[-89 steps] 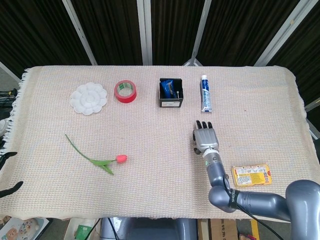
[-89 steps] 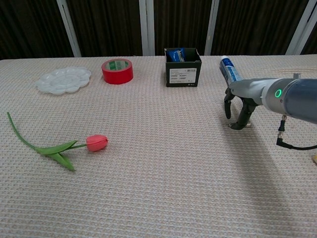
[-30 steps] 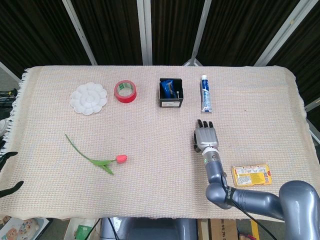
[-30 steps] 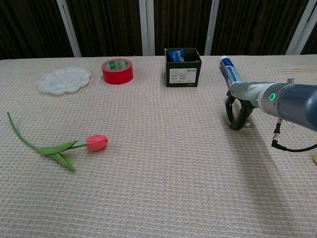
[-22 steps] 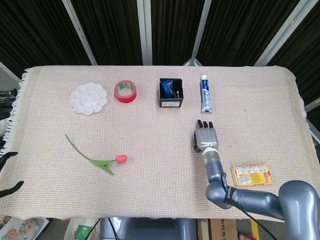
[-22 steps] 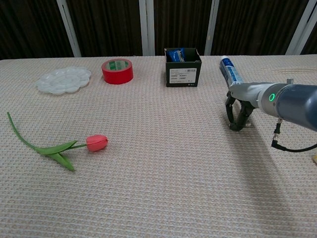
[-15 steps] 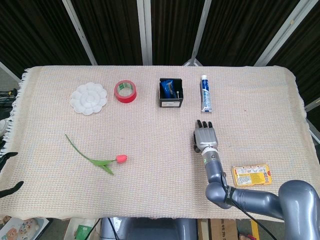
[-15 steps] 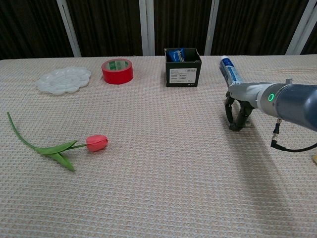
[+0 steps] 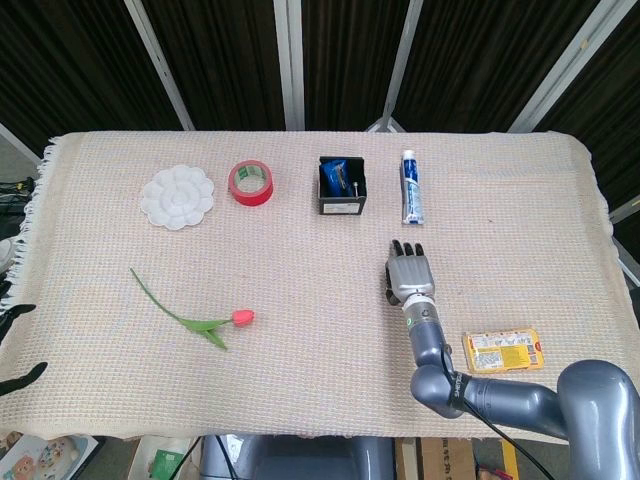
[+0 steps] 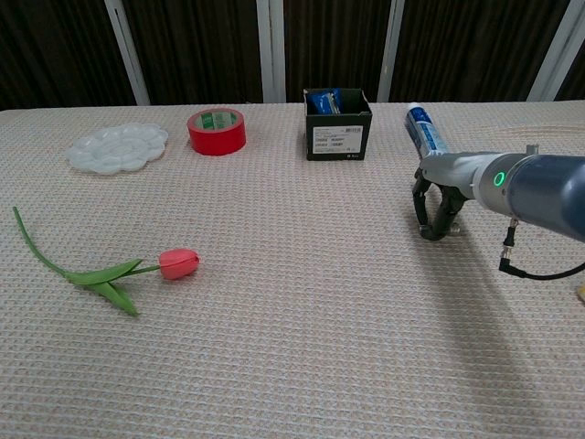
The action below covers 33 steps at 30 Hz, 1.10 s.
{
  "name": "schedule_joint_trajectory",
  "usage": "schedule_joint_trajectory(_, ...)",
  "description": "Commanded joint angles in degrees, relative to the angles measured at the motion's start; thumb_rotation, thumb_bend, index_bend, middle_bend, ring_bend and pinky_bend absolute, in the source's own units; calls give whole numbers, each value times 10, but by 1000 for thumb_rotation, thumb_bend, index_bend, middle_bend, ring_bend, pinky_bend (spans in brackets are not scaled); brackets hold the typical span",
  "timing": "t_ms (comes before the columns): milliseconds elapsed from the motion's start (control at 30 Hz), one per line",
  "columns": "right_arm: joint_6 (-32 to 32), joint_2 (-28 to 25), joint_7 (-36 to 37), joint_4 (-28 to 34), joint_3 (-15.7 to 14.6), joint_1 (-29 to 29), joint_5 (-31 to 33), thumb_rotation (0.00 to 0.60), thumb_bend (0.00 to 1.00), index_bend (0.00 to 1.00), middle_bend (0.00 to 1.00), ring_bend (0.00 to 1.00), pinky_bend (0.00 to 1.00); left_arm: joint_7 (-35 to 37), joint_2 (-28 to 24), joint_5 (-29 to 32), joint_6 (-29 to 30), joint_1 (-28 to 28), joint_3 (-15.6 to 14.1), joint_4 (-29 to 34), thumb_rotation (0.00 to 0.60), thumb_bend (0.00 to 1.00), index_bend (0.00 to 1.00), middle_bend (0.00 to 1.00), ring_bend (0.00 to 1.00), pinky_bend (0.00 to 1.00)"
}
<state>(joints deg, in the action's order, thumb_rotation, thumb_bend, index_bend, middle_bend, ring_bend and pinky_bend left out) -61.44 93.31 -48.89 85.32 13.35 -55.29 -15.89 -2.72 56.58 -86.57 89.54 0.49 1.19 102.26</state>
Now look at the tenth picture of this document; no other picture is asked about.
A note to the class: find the white blue toothpaste tube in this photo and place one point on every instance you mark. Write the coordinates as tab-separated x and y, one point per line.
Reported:
425	130

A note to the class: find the black open cardboard box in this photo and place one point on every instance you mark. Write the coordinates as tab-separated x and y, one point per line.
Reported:
338	137

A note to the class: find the blue foil packet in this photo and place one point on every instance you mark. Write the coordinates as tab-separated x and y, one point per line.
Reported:
322	101

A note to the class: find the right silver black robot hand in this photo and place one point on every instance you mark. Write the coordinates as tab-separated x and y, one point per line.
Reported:
450	169

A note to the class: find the white aluminium frame post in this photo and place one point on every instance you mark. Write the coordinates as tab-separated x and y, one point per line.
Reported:
129	50
390	50
271	50
554	50

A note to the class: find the red adhesive tape roll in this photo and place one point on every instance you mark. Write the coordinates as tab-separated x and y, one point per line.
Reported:
217	142

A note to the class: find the beige woven tablecloth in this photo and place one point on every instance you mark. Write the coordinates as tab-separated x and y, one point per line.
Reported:
274	320

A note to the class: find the artificial pink tulip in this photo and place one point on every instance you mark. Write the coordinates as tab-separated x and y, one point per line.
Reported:
178	264

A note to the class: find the white flower-shaped paint palette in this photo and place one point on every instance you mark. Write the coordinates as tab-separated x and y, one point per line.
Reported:
116	148

